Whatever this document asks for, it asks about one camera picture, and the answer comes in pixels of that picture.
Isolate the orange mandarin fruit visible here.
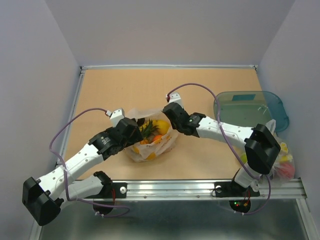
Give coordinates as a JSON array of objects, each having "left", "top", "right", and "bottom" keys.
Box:
[{"left": 152, "top": 134, "right": 163, "bottom": 143}]

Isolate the orange printed plastic bag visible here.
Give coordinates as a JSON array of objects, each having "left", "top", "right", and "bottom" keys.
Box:
[{"left": 125, "top": 108, "right": 179, "bottom": 163}]

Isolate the small toy pineapple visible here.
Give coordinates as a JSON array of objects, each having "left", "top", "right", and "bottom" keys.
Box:
[{"left": 139, "top": 119, "right": 159, "bottom": 145}]

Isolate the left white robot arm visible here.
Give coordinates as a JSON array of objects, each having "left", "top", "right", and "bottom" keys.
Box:
[{"left": 22, "top": 117, "right": 143, "bottom": 226}]

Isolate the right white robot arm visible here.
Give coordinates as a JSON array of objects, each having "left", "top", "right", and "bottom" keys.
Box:
[{"left": 162, "top": 102, "right": 281, "bottom": 195}]

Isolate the yellow fruit in bag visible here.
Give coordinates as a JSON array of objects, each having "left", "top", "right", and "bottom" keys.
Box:
[{"left": 153, "top": 119, "right": 171, "bottom": 135}]

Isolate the dark red fruit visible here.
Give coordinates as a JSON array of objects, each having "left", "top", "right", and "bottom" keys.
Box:
[{"left": 136, "top": 118, "right": 146, "bottom": 127}]

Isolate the bag of green fruit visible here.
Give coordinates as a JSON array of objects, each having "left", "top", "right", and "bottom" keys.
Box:
[{"left": 234, "top": 119, "right": 295, "bottom": 187}]

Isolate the teal plastic tray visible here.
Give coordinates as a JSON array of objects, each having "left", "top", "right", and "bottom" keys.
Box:
[{"left": 213, "top": 91, "right": 290, "bottom": 133}]

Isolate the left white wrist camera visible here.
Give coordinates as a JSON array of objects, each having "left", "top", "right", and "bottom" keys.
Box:
[{"left": 105, "top": 108, "right": 125, "bottom": 127}]

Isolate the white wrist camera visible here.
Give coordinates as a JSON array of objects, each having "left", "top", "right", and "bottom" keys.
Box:
[
  {"left": 165, "top": 92, "right": 184, "bottom": 108},
  {"left": 105, "top": 108, "right": 125, "bottom": 127}
]

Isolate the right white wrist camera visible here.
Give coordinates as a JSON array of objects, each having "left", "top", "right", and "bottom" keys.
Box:
[{"left": 165, "top": 92, "right": 184, "bottom": 108}]

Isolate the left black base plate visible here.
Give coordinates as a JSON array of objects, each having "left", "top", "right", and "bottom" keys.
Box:
[{"left": 88, "top": 182, "right": 128, "bottom": 200}]

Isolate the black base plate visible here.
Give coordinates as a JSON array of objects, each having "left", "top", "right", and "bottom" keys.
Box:
[
  {"left": 211, "top": 181, "right": 260, "bottom": 198},
  {"left": 88, "top": 182, "right": 128, "bottom": 200}
]

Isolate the aluminium left rail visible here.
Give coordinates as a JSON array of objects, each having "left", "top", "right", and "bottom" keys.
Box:
[{"left": 51, "top": 69, "right": 85, "bottom": 181}]

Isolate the aluminium rail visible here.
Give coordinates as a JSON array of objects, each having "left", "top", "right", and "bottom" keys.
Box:
[
  {"left": 68, "top": 176, "right": 307, "bottom": 202},
  {"left": 80, "top": 64, "right": 258, "bottom": 71},
  {"left": 51, "top": 69, "right": 85, "bottom": 181}
]

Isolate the aluminium back rail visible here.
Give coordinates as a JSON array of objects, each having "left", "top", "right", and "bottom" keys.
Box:
[{"left": 80, "top": 64, "right": 258, "bottom": 71}]

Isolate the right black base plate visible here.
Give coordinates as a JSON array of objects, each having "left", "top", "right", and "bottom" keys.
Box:
[{"left": 211, "top": 181, "right": 260, "bottom": 198}]

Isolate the aluminium front rail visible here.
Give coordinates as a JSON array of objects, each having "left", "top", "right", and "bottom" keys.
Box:
[{"left": 68, "top": 176, "right": 307, "bottom": 202}]

